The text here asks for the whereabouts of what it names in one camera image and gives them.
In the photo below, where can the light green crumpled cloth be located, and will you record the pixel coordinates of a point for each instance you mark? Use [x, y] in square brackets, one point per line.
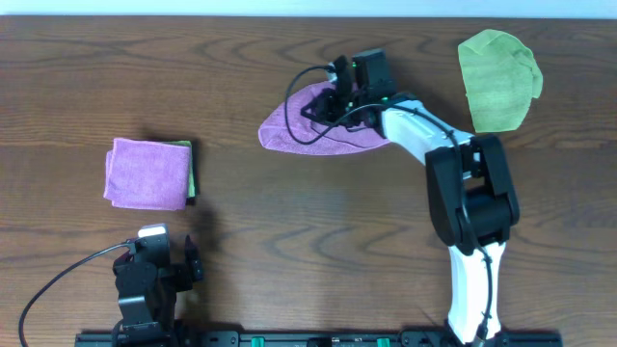
[501, 78]

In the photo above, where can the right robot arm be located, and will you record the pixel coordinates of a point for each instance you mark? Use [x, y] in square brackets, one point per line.
[472, 201]

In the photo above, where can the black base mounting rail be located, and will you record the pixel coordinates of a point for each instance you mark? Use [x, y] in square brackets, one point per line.
[404, 339]

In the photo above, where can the folded green cloth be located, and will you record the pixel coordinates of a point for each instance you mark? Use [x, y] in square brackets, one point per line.
[191, 185]

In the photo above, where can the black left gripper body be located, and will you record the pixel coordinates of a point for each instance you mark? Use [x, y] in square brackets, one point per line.
[180, 272]

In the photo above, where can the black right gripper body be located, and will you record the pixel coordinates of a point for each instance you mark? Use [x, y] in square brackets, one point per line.
[332, 107]

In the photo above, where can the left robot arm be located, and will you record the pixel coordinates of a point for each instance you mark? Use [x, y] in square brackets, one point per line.
[148, 315]

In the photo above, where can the folded purple cloth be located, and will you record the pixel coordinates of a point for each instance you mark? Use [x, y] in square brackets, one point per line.
[146, 175]

